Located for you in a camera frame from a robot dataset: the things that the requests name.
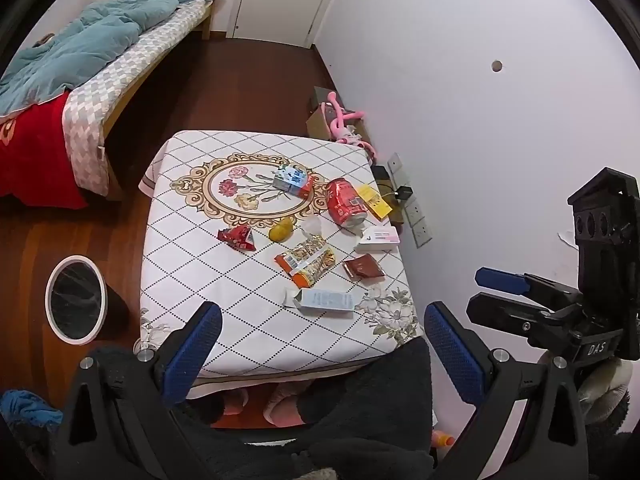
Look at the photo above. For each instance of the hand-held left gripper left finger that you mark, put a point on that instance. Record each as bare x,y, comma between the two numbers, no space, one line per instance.
195,345

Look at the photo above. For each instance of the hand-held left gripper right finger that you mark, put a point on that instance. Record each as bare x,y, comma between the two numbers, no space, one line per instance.
455,355

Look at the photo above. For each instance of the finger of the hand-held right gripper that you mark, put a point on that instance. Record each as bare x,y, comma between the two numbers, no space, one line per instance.
505,312
500,280

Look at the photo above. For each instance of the white rimmed black trash bin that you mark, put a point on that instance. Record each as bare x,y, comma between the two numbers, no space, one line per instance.
75,305

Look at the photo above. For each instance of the white pink box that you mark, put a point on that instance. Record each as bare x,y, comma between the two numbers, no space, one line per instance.
377,241

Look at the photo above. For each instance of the person's right forearm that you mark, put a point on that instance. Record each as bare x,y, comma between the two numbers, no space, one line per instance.
607,395

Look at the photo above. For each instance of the printed white tablecloth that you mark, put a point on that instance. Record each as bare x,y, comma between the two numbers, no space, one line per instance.
200,280

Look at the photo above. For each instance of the pink slipper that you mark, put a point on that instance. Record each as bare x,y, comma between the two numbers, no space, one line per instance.
282,407
235,402

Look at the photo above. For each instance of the small orange bottle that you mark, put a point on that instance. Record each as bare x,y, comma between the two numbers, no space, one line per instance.
442,440

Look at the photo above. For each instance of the red wrapper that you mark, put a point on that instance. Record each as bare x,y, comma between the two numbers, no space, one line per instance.
237,236

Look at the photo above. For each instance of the brown packet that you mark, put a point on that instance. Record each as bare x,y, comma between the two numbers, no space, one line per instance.
364,266

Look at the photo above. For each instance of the black charger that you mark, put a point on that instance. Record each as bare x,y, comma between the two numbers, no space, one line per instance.
404,193

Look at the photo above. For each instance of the white blue box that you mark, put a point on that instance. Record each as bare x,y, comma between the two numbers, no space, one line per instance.
325,301

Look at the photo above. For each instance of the orange snack packet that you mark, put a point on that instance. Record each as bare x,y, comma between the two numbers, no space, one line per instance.
305,260

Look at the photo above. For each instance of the yellow fruit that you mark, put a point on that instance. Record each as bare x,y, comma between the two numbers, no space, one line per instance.
280,231

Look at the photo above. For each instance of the yellow packet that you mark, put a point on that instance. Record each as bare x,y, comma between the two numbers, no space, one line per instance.
375,202

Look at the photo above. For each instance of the red soda can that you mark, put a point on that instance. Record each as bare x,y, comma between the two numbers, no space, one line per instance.
342,200

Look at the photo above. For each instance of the blue cloth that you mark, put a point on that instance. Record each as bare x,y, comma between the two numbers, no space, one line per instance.
25,407

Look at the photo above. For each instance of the blue red milk carton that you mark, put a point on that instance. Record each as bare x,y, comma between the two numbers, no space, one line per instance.
290,180

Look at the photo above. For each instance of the pink flexible toy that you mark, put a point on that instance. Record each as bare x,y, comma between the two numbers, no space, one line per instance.
340,120

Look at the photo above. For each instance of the red blanket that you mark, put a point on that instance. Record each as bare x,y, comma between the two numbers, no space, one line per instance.
40,160

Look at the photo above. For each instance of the cardboard box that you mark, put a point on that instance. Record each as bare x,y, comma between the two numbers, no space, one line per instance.
317,120

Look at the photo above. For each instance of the teal quilt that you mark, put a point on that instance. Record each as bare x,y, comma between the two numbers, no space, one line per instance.
85,45

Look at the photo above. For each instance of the white door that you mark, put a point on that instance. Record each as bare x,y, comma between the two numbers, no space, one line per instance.
280,0

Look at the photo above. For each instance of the grey wall socket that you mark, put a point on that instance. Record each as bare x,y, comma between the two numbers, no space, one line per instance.
415,214
395,162
400,180
421,235

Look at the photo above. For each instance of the wooden bed frame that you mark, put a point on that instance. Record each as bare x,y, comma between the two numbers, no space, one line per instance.
130,95

